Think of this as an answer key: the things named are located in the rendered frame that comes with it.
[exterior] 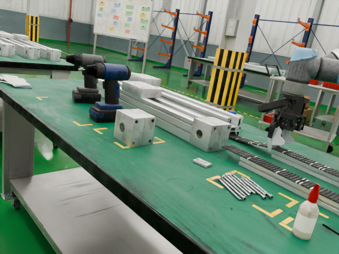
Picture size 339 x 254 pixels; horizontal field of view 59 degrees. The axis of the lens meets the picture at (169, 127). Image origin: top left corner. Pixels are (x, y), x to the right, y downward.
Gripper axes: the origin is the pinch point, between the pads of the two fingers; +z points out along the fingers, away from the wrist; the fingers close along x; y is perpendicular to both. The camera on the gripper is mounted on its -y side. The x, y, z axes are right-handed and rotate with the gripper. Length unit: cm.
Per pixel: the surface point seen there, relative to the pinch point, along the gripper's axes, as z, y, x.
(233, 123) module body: -2.2, -20.5, 2.2
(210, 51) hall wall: -11, -698, 713
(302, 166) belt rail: 1.9, 12.6, -1.4
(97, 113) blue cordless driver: -1, -45, -47
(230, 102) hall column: 44, -220, 261
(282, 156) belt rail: 1.1, 5.5, -2.0
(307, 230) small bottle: 1, 33, -40
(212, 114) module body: -4.6, -26.5, -5.0
